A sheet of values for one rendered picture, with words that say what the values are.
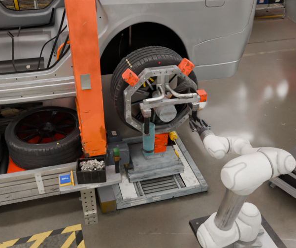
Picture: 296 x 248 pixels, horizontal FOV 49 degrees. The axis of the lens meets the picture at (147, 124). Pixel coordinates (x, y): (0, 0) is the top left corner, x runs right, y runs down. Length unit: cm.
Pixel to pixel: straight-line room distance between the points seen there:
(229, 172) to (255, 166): 11
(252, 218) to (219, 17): 160
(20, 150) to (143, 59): 117
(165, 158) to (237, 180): 149
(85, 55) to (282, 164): 124
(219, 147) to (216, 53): 116
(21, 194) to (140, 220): 94
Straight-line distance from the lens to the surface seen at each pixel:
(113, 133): 277
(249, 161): 144
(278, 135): 377
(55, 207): 282
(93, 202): 247
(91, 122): 223
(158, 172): 280
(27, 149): 262
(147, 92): 240
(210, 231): 189
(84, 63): 202
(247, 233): 202
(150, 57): 228
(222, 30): 285
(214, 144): 197
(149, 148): 240
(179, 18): 265
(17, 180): 263
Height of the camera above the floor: 206
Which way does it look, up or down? 35 degrees down
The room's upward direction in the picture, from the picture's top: 1 degrees clockwise
